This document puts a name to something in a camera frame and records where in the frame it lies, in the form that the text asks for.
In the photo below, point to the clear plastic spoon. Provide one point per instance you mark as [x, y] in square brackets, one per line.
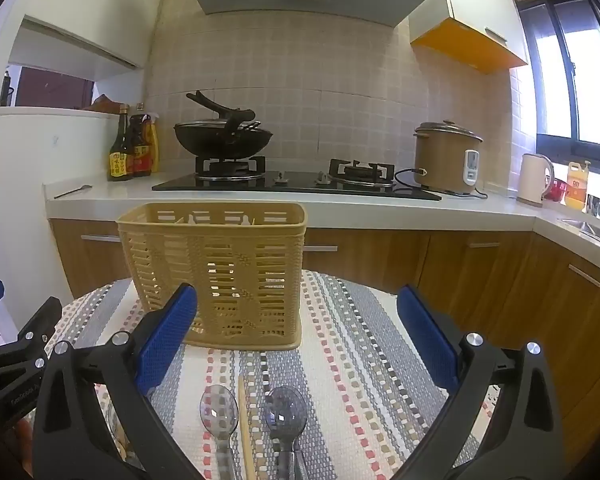
[217, 410]

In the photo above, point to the yellow spray bottle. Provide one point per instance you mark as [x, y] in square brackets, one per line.
[154, 145]

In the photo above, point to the black gas stove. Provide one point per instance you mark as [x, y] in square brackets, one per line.
[300, 182]

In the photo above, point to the steel sink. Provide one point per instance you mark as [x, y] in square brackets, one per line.
[592, 230]

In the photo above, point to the red cup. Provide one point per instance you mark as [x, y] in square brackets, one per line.
[557, 192]

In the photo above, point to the orange and white wall cabinet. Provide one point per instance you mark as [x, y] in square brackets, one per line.
[475, 20]

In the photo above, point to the wooden chopstick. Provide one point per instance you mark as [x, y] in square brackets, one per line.
[242, 420]

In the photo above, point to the dark soy sauce bottle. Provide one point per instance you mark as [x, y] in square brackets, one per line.
[120, 160]

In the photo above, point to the tan plastic utensil basket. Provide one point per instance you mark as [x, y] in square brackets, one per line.
[260, 270]

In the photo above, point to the white kitchen counter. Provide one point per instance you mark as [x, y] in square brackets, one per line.
[430, 210]

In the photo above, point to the red label sauce bottle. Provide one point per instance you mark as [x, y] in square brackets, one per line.
[141, 155]

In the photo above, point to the striped woven tablecloth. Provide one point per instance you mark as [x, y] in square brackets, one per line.
[350, 360]

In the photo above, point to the orange jar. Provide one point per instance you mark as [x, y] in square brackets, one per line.
[576, 187]

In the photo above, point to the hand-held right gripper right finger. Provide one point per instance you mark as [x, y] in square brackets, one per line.
[427, 342]

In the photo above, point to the black wok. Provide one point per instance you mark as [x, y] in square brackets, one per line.
[220, 141]

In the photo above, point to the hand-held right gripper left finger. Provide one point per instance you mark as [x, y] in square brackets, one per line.
[166, 342]

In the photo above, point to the dark framed window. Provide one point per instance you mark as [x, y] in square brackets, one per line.
[575, 85]

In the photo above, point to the brown rice cooker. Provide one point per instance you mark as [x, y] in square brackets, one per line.
[440, 160]

